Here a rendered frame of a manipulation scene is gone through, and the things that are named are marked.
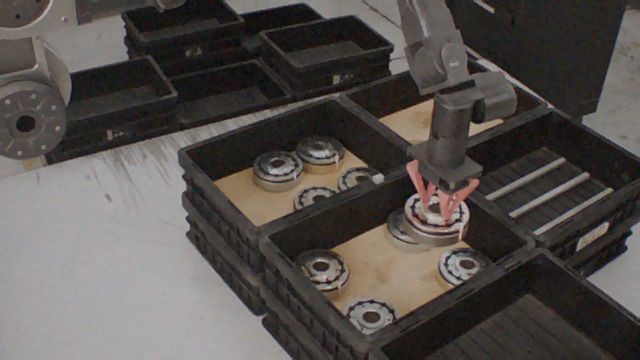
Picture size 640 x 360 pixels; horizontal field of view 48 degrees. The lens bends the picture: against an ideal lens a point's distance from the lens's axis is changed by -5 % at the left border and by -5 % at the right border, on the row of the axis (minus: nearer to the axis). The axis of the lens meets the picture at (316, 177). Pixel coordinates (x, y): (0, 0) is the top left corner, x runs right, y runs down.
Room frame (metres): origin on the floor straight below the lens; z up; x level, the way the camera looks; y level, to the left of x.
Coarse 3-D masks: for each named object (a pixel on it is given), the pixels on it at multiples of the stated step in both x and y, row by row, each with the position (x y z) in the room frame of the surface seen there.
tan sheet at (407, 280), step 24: (360, 240) 1.07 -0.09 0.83; (384, 240) 1.07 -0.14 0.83; (360, 264) 1.00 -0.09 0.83; (384, 264) 1.01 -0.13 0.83; (408, 264) 1.01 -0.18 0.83; (432, 264) 1.01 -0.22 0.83; (360, 288) 0.94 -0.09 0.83; (384, 288) 0.94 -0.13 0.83; (408, 288) 0.95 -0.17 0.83; (432, 288) 0.95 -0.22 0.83
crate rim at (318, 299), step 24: (360, 192) 1.09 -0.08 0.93; (312, 216) 1.02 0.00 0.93; (264, 240) 0.94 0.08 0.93; (528, 240) 0.97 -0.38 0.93; (288, 264) 0.89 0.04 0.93; (504, 264) 0.91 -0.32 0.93; (312, 288) 0.84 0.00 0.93; (456, 288) 0.85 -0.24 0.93; (408, 312) 0.79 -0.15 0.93; (360, 336) 0.74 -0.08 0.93
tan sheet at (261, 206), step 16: (352, 160) 1.33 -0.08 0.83; (240, 176) 1.25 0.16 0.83; (304, 176) 1.26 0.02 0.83; (320, 176) 1.27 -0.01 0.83; (336, 176) 1.27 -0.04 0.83; (224, 192) 1.20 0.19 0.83; (240, 192) 1.20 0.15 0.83; (256, 192) 1.20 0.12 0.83; (272, 192) 1.20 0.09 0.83; (288, 192) 1.21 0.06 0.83; (240, 208) 1.15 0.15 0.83; (256, 208) 1.15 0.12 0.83; (272, 208) 1.15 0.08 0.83; (288, 208) 1.16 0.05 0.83; (256, 224) 1.10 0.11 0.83
